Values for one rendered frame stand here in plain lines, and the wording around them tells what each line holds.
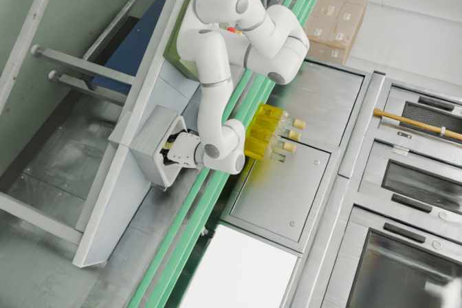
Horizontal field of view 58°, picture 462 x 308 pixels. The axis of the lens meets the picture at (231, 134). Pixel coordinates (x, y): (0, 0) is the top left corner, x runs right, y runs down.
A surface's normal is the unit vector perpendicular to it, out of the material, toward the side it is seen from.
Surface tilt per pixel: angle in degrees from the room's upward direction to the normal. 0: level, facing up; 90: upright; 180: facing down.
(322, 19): 86
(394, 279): 90
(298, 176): 90
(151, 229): 90
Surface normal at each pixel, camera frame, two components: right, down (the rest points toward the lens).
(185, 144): -0.31, -0.60
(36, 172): -0.07, -0.53
